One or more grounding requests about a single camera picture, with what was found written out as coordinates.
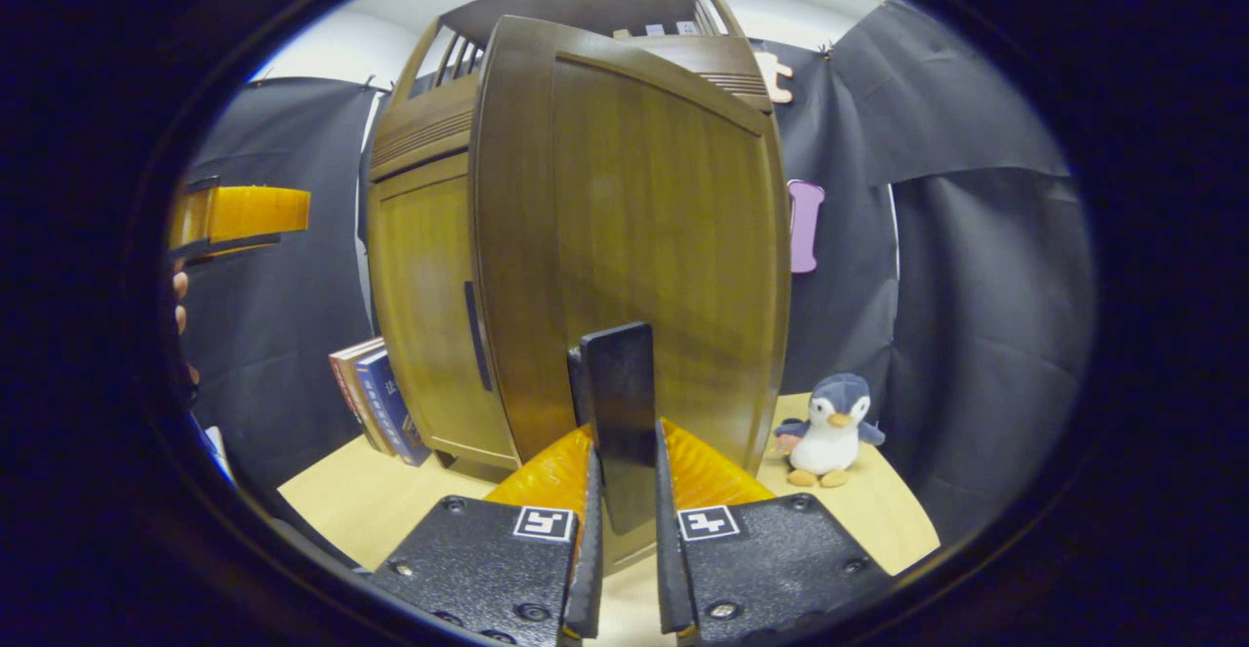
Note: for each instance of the penguin plush toy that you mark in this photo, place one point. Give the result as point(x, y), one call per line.
point(829, 432)

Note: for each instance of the blue book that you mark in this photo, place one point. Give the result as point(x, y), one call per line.
point(385, 403)

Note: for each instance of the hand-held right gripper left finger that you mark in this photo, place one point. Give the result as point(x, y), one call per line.
point(589, 569)

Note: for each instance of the wooden cabinet drawer black knob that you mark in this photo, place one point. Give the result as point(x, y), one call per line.
point(420, 130)

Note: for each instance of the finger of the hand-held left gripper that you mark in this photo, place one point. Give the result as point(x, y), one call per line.
point(254, 213)

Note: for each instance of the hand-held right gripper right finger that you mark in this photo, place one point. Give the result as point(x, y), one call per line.
point(666, 559)

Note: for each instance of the black backdrop cloth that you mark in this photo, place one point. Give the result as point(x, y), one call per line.
point(976, 335)

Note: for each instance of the wooden shoe cabinet door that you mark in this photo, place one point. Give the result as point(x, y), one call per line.
point(664, 237)
point(420, 315)

